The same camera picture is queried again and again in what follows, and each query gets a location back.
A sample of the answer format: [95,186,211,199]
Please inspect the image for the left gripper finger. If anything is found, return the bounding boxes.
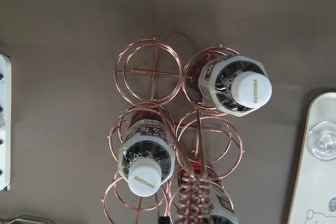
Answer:
[158,216,170,224]

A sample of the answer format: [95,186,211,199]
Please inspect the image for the copper wire bottle basket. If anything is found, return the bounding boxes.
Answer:
[102,39,244,223]

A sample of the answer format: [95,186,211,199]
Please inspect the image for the tea bottle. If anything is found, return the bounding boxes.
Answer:
[185,47,272,117]
[177,164,238,223]
[118,110,175,197]

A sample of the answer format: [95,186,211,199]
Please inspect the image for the cream rabbit tray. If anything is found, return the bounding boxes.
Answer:
[288,92,335,223]

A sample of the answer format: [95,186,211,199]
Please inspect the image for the clear wine glass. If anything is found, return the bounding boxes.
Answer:
[307,123,335,161]

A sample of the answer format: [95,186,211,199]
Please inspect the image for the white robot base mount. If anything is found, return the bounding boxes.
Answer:
[1,54,12,191]

